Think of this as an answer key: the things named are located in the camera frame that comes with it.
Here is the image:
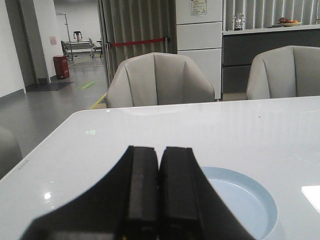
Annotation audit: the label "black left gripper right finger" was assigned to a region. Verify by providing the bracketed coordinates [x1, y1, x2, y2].
[159, 147, 254, 240]

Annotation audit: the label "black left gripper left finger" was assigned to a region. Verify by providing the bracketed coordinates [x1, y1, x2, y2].
[21, 146, 158, 240]

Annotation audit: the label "light blue round plate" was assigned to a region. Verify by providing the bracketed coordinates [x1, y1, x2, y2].
[201, 166, 278, 240]

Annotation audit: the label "left beige upholstered chair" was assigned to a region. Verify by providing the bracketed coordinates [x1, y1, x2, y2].
[106, 52, 215, 108]

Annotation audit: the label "beige upholstered chair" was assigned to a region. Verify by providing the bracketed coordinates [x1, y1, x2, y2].
[246, 45, 320, 100]
[106, 52, 215, 108]

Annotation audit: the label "dark floor mat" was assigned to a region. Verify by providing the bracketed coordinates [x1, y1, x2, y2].
[26, 81, 73, 93]

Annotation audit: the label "red trash bin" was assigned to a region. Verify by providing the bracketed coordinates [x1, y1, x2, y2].
[53, 55, 70, 80]

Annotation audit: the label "red barrier belt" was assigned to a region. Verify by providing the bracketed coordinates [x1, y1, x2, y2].
[108, 37, 166, 47]

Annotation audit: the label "metal bench in corridor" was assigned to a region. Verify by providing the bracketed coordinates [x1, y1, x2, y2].
[61, 38, 97, 59]

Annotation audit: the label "grey counter cabinet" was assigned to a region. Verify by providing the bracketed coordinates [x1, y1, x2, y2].
[221, 24, 320, 95]

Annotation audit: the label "right beige upholstered chair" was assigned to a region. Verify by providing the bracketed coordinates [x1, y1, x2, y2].
[246, 45, 320, 100]

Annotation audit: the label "white refrigerator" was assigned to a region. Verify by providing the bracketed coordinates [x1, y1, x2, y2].
[175, 0, 223, 100]

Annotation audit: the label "fruit bowl on counter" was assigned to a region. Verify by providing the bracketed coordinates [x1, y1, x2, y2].
[277, 17, 302, 27]

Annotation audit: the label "metal barrier post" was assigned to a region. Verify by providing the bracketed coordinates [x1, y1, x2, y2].
[163, 36, 171, 53]

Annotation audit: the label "pink wall notice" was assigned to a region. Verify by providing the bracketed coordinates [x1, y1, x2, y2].
[49, 36, 57, 46]

